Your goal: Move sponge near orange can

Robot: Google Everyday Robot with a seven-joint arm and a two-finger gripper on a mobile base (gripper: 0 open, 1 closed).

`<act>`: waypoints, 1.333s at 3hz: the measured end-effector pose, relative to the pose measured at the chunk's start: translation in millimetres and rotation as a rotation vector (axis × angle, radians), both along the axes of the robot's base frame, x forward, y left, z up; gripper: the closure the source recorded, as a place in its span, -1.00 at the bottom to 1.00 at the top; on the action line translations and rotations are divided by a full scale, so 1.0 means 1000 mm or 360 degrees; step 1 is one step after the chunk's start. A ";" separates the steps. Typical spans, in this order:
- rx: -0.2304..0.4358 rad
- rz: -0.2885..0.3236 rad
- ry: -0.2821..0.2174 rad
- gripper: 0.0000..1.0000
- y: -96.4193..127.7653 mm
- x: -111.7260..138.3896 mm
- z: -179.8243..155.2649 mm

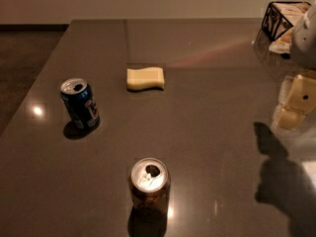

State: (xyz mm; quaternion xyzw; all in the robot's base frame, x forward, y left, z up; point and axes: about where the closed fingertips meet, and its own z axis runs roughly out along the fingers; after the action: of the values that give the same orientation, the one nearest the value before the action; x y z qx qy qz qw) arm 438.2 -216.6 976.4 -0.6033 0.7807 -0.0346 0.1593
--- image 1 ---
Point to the blue soda can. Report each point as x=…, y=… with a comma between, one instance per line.
x=79, y=101

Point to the yellow sponge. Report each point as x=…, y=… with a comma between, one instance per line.
x=145, y=78

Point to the black wire basket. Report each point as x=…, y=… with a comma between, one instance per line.
x=279, y=21

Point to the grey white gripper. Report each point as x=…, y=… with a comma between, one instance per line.
x=305, y=40

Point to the orange soda can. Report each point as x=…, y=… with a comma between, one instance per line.
x=149, y=183

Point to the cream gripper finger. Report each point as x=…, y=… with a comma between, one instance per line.
x=287, y=119

